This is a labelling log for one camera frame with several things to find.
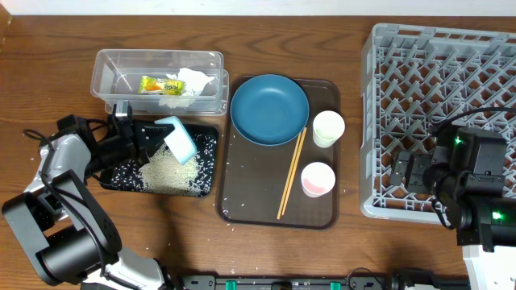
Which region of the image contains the spilled rice pile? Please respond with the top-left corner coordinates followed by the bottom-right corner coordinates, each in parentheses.
top-left (110, 135), bottom-right (218, 197)

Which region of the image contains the white tissue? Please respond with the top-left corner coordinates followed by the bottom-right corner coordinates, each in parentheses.
top-left (159, 68), bottom-right (215, 109)

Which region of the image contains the black rail with green clips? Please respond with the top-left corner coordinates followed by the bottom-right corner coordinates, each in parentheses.
top-left (181, 267), bottom-right (471, 290)

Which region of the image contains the grey dishwasher rack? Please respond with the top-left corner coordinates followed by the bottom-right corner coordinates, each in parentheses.
top-left (360, 23), bottom-right (515, 224)

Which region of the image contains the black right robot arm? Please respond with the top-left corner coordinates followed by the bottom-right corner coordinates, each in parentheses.
top-left (389, 126), bottom-right (515, 289)

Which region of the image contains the white green cup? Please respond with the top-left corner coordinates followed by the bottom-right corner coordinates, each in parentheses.
top-left (313, 110), bottom-right (346, 148)

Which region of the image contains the black waste tray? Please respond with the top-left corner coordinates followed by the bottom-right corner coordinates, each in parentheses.
top-left (98, 118), bottom-right (219, 198)

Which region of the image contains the wooden chopstick right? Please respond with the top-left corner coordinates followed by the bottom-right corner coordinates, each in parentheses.
top-left (280, 127), bottom-right (307, 219)

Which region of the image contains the dark blue plate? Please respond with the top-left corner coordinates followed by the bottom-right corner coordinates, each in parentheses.
top-left (230, 74), bottom-right (310, 147)

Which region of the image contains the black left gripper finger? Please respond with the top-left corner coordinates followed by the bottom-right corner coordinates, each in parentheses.
top-left (135, 121), bottom-right (175, 141)
top-left (136, 139), bottom-right (164, 166)

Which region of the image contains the clear plastic bin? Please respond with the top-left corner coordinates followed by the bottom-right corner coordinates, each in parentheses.
top-left (90, 49), bottom-right (229, 116)

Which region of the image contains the brown serving tray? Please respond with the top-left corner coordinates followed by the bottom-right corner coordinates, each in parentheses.
top-left (216, 78), bottom-right (342, 230)

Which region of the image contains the wooden chopstick left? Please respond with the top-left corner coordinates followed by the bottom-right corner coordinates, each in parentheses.
top-left (277, 128), bottom-right (305, 220)

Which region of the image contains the light blue bowl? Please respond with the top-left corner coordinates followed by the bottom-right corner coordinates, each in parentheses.
top-left (155, 116), bottom-right (197, 165)

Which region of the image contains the wooden chopstick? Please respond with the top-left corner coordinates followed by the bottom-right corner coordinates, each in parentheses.
top-left (280, 127), bottom-right (307, 219)
top-left (277, 128), bottom-right (305, 220)

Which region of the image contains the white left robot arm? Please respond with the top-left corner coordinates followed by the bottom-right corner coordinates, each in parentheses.
top-left (2, 101), bottom-right (183, 289)

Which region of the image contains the white pink cup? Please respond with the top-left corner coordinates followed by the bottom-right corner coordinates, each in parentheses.
top-left (301, 162), bottom-right (336, 198)

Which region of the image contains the green yellow snack wrapper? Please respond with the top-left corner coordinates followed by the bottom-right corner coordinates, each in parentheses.
top-left (138, 76), bottom-right (185, 95)

